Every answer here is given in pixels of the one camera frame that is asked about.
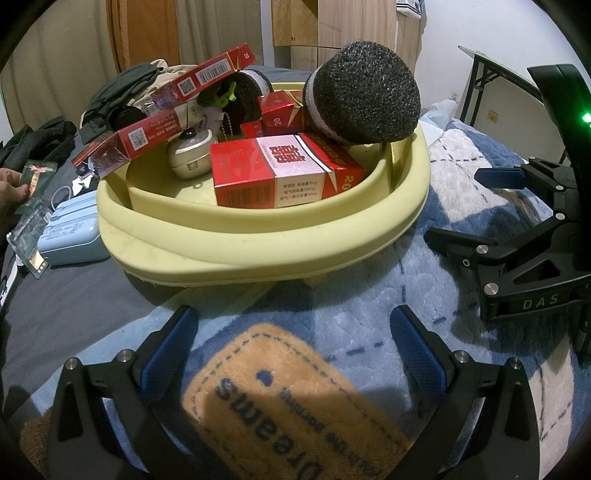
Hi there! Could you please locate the dark foil snack packet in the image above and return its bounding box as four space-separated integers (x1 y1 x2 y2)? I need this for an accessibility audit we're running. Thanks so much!
14 159 59 215

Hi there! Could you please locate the grey bedsheet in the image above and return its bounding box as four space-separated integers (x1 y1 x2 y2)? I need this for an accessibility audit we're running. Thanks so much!
0 152 178 421

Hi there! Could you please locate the yellow plastic basin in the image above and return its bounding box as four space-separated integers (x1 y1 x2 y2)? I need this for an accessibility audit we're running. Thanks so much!
97 80 432 288

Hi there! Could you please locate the beige cloth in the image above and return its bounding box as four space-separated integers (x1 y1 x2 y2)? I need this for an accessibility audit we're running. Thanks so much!
139 58 204 104

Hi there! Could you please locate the light wooden wardrobe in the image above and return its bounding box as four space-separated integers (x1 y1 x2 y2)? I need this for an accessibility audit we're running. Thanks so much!
270 0 424 72

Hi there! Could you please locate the black clothing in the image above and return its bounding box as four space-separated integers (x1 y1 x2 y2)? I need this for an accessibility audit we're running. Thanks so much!
0 115 78 171

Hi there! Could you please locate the brown wooden door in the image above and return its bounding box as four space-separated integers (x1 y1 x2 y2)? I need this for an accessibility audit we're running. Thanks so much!
105 0 181 72

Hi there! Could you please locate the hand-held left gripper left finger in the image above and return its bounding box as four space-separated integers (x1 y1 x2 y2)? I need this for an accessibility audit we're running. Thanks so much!
48 305 199 480

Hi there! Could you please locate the long red cigarette carton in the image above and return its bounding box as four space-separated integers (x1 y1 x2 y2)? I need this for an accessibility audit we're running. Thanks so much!
150 43 257 110
71 108 184 180

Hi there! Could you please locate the green toy figure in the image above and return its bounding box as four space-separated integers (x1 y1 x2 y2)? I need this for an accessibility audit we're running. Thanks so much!
203 80 239 110

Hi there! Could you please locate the white charging cable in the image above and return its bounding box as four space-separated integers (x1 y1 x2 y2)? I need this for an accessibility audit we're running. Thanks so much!
50 184 78 214

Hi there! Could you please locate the clear foil packet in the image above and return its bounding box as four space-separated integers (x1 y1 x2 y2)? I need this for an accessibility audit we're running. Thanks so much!
6 215 51 280

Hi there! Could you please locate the blue checkered plush blanket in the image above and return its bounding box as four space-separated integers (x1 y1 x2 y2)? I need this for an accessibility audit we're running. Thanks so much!
18 99 591 480

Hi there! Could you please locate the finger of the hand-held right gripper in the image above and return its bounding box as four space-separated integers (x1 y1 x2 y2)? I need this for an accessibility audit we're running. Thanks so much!
424 213 576 322
475 158 578 217

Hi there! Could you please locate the red white cigarette box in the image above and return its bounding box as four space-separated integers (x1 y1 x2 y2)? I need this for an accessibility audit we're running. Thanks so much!
210 134 366 209

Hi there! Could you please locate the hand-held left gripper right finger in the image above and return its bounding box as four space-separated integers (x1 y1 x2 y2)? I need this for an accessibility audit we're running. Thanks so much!
390 306 541 480

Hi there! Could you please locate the black foam sponge cylinder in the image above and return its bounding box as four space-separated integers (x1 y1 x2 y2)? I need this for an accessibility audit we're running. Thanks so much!
302 41 422 147
225 69 274 136

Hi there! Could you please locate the light blue power bank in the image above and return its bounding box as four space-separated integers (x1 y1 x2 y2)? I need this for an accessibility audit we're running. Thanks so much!
37 196 110 267

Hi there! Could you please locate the black folding table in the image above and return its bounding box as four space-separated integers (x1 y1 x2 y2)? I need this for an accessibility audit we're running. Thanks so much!
457 44 573 162

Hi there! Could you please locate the dark green clothing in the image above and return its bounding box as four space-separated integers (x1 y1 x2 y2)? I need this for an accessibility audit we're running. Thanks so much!
82 63 162 121

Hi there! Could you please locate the shiny red cigarette pack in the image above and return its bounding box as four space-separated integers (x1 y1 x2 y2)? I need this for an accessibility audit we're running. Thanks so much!
259 90 308 137

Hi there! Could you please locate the cream round device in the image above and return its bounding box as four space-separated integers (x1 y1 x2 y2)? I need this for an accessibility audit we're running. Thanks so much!
167 128 219 181

